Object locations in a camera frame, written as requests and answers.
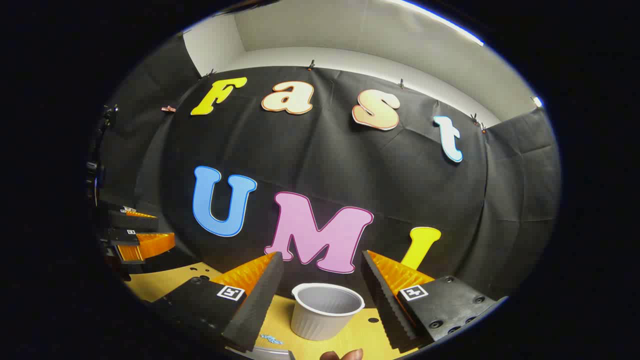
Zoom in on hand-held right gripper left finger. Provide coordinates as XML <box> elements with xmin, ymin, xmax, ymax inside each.
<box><xmin>152</xmin><ymin>251</ymin><xmax>285</xmax><ymax>353</ymax></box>

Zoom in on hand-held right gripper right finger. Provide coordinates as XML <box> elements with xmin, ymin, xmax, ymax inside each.
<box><xmin>361</xmin><ymin>250</ymin><xmax>507</xmax><ymax>352</ymax></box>

